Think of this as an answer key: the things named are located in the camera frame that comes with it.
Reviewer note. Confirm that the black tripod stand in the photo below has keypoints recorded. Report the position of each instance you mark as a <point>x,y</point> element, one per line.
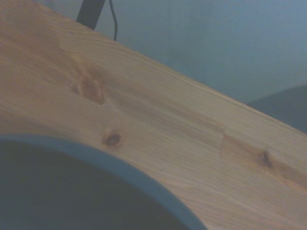
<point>90,12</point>

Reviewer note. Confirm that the blue-green ceramic plate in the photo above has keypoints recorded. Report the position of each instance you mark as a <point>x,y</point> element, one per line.
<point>72,189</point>

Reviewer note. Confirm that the dark bag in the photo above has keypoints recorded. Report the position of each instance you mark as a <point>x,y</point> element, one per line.
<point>285,107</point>

